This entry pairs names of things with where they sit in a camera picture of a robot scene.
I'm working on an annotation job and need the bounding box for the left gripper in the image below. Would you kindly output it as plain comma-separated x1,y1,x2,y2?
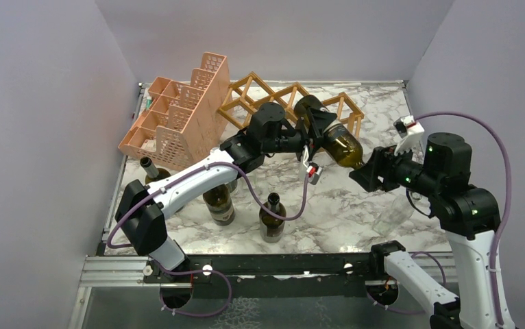
262,109,337,165

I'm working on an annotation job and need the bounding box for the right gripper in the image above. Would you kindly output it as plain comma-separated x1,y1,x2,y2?
350,138,441,196

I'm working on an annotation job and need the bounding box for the dark green embossed wine bottle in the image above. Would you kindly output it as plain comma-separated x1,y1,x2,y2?
323,120,365,169

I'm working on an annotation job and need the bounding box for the wooden wine rack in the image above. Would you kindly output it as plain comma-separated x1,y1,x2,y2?
217,72,365,138

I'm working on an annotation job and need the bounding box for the green Primitivo wine bottle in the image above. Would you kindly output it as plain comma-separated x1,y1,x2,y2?
258,193,286,243

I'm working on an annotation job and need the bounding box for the clear glass bottle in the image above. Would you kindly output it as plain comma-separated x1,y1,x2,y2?
372,194,415,236

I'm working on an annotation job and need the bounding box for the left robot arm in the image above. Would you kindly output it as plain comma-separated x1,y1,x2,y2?
115,95,339,282

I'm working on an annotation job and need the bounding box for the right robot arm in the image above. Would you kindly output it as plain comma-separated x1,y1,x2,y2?
350,132,515,328

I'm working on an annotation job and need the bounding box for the green bottle white label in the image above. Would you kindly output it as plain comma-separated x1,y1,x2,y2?
202,184,235,226

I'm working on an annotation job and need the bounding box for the pink plastic organizer rack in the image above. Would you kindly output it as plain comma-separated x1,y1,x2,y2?
119,52,230,171

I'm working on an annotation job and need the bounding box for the green bottle far left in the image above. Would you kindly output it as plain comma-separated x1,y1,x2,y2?
139,156,171,184

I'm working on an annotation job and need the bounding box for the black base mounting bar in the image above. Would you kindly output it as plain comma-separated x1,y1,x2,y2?
143,252,388,299

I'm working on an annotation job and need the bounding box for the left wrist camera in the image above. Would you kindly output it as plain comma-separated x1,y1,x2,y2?
299,146,323,185

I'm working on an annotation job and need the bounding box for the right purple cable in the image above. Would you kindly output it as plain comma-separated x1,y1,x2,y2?
365,111,513,329

